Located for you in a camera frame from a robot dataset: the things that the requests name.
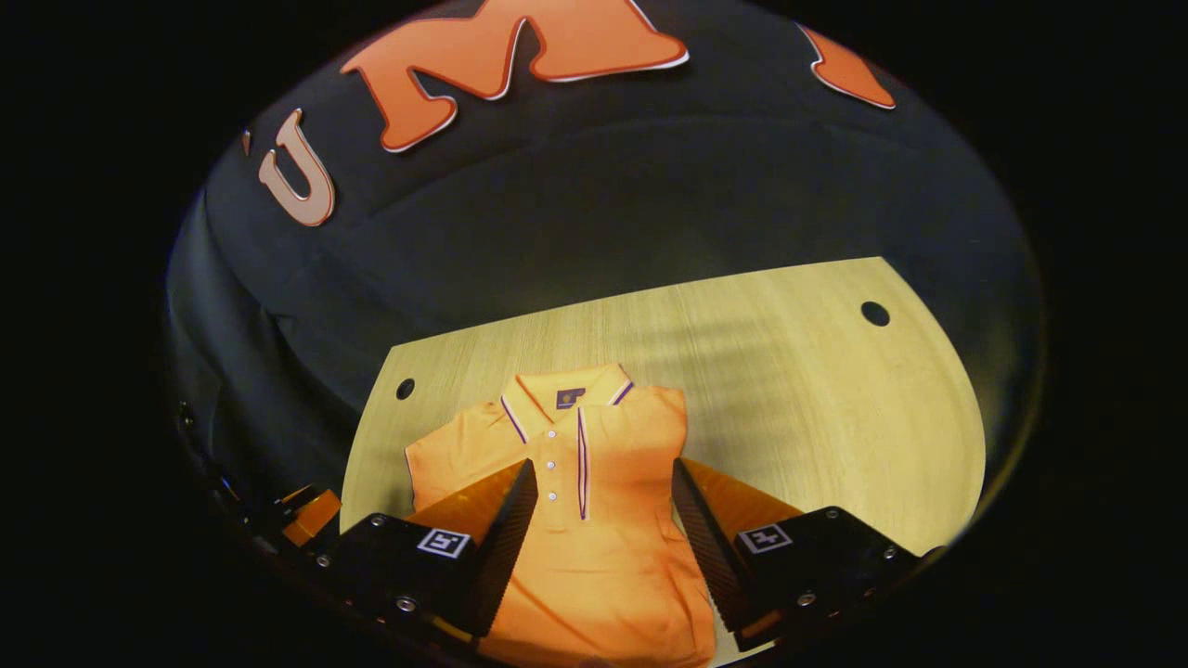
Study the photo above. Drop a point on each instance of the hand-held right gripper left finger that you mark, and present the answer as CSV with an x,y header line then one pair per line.
x,y
506,547

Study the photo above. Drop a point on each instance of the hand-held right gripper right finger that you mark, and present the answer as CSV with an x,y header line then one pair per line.
x,y
710,557

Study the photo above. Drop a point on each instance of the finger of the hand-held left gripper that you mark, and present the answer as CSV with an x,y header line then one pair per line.
x,y
311,518

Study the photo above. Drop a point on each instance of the orange T-shirt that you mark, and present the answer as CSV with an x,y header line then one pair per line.
x,y
613,557

